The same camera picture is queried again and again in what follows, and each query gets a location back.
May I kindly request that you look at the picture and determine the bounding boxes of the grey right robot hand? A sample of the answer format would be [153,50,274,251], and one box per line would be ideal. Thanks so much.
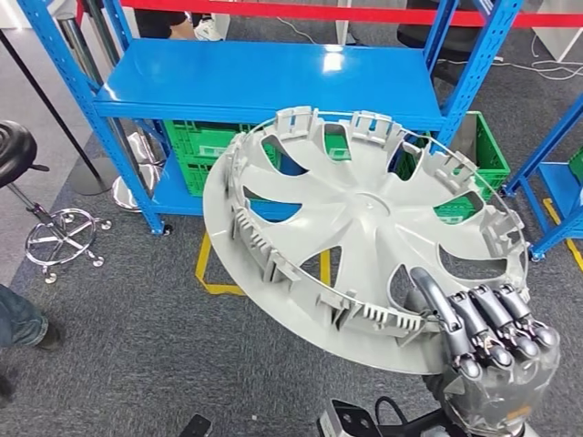
[404,266,562,435]

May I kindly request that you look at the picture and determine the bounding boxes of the grey plastic wheel cover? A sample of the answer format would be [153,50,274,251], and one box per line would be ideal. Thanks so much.
[202,106,530,376]

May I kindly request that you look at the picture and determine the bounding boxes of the blue metal shelf rack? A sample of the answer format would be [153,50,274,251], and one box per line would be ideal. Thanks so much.
[18,0,525,237]
[501,90,583,263]

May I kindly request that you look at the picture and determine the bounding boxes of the yellow floor tape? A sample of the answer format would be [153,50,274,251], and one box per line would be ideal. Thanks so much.
[541,198,583,272]
[195,231,332,297]

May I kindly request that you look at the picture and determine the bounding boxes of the green crate with grey liner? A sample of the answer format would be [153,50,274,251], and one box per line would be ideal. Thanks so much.
[396,111,511,226]

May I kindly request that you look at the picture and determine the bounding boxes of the white cabinet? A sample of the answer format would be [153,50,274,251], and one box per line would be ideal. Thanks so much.
[530,24,583,62]

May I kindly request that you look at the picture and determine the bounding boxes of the black office chair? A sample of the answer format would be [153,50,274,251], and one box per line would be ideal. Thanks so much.
[396,0,480,88]

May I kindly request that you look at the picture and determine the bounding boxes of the small black flat object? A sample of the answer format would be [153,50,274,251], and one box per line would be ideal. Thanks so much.
[179,413,213,437]

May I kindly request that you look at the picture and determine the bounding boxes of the red barrier belt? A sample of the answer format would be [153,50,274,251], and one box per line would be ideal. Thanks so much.
[75,0,583,29]

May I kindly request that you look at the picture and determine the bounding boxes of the person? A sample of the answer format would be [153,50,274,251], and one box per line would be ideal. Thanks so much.
[134,8,231,42]
[0,283,63,405]

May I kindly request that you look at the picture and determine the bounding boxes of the black stool chrome base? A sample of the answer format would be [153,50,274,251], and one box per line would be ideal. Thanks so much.
[0,120,113,285]

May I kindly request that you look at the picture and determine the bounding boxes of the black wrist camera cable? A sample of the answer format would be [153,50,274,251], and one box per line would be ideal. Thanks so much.
[373,394,456,437]

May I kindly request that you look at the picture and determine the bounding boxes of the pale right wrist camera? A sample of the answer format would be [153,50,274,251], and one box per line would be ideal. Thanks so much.
[317,399,381,437]

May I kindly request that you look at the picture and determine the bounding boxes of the white floor cable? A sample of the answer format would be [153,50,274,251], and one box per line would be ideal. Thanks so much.
[275,16,319,45]
[436,33,583,83]

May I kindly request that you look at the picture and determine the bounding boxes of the chrome stanchion post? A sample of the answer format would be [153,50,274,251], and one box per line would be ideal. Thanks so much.
[57,15,164,213]
[84,0,167,167]

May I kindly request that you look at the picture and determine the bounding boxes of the thin black stanchion post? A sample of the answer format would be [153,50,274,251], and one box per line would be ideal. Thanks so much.
[0,28,120,198]

